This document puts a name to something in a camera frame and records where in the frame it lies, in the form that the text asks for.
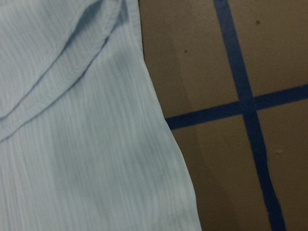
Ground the light blue button shirt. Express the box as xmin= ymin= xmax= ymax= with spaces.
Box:
xmin=0 ymin=0 xmax=201 ymax=231

